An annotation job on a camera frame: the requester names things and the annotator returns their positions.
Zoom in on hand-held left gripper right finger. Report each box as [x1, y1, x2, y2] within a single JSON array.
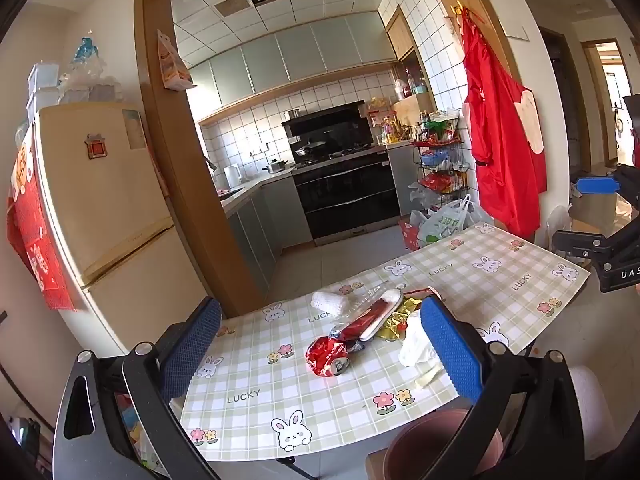
[[419, 295, 587, 480]]

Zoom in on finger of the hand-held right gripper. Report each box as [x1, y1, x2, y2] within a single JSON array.
[[575, 162, 640, 197], [552, 229, 621, 265]]

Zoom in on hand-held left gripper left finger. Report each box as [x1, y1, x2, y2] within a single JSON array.
[[52, 296, 223, 480]]

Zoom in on red framed clear package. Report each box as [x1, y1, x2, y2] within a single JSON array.
[[402, 287, 444, 311]]

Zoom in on pink bin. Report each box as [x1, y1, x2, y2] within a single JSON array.
[[385, 407, 504, 480]]

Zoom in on clear plastic container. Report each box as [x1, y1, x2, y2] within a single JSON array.
[[344, 282, 407, 325]]

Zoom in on crushed red can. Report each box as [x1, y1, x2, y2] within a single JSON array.
[[305, 324, 374, 378]]

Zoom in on white foam fruit net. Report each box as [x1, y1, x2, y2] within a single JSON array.
[[310, 290, 349, 317]]

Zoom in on cardboard box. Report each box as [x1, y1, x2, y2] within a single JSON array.
[[570, 194, 626, 241]]

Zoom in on cream paper scrap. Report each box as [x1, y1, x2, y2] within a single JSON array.
[[415, 362, 446, 390]]

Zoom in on white crumpled tissue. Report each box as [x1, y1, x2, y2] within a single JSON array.
[[398, 312, 444, 369]]

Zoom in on gold foil wrapper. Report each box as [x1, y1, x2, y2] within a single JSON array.
[[375, 297, 427, 344]]

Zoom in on green checked bunny tablecloth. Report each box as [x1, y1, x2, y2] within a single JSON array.
[[170, 221, 592, 464]]

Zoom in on dark wooden door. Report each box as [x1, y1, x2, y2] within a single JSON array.
[[537, 25, 594, 172]]

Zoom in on red apron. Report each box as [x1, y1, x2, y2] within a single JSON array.
[[462, 7, 547, 239]]

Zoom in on red shopping bag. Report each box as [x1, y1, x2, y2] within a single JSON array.
[[398, 219, 424, 252]]

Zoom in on white plastic bag green print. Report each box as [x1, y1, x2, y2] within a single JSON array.
[[417, 195, 482, 249]]

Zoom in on white stool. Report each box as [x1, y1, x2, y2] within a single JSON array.
[[569, 365, 609, 461]]

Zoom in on grey lower kitchen cabinets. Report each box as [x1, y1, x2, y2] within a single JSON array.
[[220, 172, 297, 263]]

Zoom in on grey kitchen cabinets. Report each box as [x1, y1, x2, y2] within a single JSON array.
[[220, 172, 297, 263], [187, 10, 402, 109]]

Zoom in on cream refrigerator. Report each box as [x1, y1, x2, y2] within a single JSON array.
[[29, 102, 212, 361]]

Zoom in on grey cabinet beside oven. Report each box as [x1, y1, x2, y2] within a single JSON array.
[[387, 142, 422, 217]]

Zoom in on black stove oven unit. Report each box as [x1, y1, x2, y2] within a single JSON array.
[[291, 145, 402, 247]]

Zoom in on red printed cloth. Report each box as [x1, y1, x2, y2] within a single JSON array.
[[6, 135, 77, 312]]

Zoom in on row of condiment bottles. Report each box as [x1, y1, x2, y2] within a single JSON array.
[[380, 110, 432, 144]]

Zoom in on red fridge magnet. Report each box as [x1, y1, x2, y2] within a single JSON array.
[[85, 132, 109, 160]]

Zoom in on black range hood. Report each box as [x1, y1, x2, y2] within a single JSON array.
[[281, 101, 374, 142]]

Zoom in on orange white paper bag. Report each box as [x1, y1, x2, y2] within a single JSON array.
[[157, 29, 196, 92]]

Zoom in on white storage box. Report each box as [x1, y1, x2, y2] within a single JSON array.
[[27, 62, 64, 93], [26, 89, 62, 122]]

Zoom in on blue and clear plastic bags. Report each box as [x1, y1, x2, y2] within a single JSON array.
[[57, 35, 124, 106]]

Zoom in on grey upper kitchen cabinets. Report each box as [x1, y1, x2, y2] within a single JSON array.
[[187, 10, 402, 109]]

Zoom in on black wire storage rack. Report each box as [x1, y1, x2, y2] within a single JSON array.
[[410, 115, 474, 211]]

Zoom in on wooden door frame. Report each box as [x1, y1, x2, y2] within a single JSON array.
[[134, 0, 523, 319]]

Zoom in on wooden wall cabinet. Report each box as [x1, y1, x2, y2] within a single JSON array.
[[384, 5, 422, 62]]

